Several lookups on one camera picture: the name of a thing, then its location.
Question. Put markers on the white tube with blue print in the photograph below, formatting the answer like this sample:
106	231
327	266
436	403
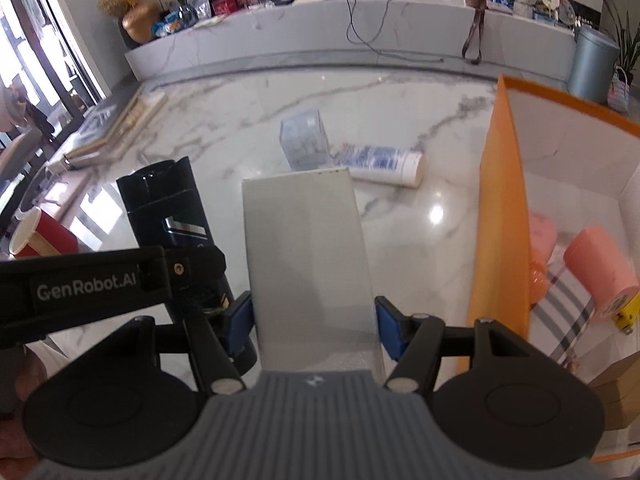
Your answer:
380	162

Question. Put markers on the grey metal trash bin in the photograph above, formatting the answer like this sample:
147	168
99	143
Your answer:
592	65

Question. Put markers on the gold vase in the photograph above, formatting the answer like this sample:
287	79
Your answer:
140	22

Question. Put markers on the pink plastic cup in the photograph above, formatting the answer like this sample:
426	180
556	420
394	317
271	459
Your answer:
602	270

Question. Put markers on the white cardboard box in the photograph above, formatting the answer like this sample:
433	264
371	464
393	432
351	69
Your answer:
310	270

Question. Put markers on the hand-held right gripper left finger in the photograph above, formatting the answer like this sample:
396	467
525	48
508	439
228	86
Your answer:
240	321

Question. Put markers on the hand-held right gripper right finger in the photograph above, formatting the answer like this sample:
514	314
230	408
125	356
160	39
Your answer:
387	326

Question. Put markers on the plaid zip case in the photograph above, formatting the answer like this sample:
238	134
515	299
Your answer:
567	315

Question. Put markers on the tall green potted plant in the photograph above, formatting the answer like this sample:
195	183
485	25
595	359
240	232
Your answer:
625	30

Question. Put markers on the pink waisted bottle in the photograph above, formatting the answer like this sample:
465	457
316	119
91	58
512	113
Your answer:
542	250

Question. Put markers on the silver snack bag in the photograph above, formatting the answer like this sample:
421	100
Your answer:
199	2

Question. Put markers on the red gift boxes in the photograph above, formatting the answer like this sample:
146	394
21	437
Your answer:
232	5

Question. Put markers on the woven basket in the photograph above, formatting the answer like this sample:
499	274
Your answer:
619	91

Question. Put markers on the orange storage box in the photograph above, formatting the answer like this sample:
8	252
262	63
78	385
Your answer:
500	185

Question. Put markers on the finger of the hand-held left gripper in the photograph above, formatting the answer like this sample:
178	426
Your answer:
195	277

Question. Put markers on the yellow round lid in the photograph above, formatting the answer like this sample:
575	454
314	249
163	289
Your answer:
631	317

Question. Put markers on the red paper cup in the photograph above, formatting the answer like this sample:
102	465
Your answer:
42	235

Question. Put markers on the person's left hand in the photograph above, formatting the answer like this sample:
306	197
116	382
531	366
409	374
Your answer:
42	367

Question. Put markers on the stack of picture frames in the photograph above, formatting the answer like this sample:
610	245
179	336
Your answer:
110	125

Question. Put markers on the clear plastic box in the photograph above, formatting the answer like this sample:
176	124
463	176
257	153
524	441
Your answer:
305	140

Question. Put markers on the black bottle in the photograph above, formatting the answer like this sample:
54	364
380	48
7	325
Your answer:
165	205

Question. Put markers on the marble tv cabinet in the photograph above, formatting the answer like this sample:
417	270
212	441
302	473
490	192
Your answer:
300	35

